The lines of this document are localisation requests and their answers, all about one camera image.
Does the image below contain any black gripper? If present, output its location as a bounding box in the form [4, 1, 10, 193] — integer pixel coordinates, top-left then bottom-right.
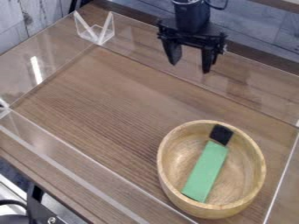
[158, 0, 229, 74]

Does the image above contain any black table leg bracket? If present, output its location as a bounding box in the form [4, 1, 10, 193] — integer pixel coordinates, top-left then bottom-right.
[27, 184, 67, 224]

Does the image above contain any black cable lower left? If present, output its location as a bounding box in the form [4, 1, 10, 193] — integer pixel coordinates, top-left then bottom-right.
[0, 199, 31, 215]

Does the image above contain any small black square block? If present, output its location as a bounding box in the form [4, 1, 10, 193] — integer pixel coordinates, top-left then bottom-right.
[210, 124, 234, 145]

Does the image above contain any clear acrylic front wall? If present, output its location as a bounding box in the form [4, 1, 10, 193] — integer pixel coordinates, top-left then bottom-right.
[0, 108, 198, 224]

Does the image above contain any green foam stick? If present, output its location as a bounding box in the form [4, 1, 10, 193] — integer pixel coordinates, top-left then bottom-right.
[182, 141, 229, 203]

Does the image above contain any wooden bowl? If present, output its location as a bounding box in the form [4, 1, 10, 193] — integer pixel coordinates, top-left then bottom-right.
[156, 120, 267, 220]

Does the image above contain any clear acrylic corner bracket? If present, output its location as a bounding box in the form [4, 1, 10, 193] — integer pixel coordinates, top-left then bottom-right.
[74, 11, 115, 46]

